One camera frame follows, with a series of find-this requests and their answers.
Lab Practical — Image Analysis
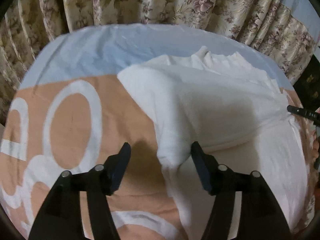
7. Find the blue floral curtain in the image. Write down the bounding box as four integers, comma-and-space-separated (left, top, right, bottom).
1, 0, 319, 124

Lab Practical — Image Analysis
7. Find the orange white lettered bedspread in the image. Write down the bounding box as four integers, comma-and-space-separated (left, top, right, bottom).
1, 24, 317, 239

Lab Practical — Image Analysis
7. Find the person right hand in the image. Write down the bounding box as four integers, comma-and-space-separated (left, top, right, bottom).
313, 108, 319, 158

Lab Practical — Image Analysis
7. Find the black glass door appliance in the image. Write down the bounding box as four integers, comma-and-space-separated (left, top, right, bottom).
293, 55, 320, 111

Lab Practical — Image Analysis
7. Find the white knit sweater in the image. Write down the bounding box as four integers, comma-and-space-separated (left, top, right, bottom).
117, 47, 308, 239

